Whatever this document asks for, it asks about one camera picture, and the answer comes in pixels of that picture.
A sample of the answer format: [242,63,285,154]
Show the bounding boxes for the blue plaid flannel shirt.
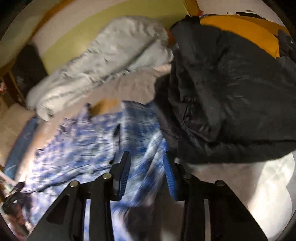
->
[22,101,182,240]

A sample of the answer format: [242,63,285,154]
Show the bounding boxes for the black printed bag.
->
[11,45,48,98]

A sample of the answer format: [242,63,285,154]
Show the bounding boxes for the black garment by cushion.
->
[277,30,296,62]

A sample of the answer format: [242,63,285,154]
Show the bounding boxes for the orange yellow cushion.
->
[201,15,290,58]

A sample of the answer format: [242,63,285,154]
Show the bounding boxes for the grey crumpled duvet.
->
[26,16,173,121]

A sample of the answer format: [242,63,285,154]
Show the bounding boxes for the person's left hand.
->
[15,204,25,225]

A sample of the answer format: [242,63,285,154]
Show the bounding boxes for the beige pillow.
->
[1,103,35,167]

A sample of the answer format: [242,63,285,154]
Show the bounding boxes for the grey printed bed sheet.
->
[20,66,295,240]

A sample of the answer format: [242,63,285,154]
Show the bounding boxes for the blue pillow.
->
[4,116,39,179]

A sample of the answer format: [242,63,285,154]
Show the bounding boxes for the black puffer jacket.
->
[154,17,295,164]

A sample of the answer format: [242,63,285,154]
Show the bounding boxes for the green headboard panel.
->
[33,1,187,74]

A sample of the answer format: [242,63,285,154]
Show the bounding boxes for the white sock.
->
[247,153,295,229]

